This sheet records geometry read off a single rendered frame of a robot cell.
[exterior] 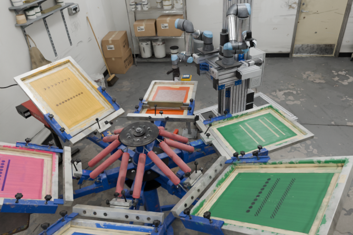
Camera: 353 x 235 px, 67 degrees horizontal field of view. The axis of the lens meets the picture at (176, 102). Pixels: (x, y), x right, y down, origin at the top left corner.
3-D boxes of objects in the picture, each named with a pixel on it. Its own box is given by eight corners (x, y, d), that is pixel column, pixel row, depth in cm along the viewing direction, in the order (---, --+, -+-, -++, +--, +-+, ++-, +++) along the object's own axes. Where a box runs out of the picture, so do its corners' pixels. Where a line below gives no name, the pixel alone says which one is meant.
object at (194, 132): (183, 128, 413) (179, 73, 362) (197, 129, 409) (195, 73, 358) (181, 138, 395) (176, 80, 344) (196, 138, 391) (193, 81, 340)
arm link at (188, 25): (197, 20, 302) (194, 62, 321) (189, 19, 308) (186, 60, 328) (191, 21, 294) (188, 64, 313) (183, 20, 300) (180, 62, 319)
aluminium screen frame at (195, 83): (153, 83, 344) (152, 80, 342) (197, 83, 334) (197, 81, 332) (135, 118, 279) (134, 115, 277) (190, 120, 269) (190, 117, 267)
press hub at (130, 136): (144, 215, 289) (122, 113, 218) (180, 219, 282) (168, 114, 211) (134, 250, 257) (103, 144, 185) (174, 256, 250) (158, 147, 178)
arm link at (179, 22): (205, 42, 347) (182, 28, 302) (195, 40, 355) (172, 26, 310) (207, 33, 346) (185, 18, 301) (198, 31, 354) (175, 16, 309)
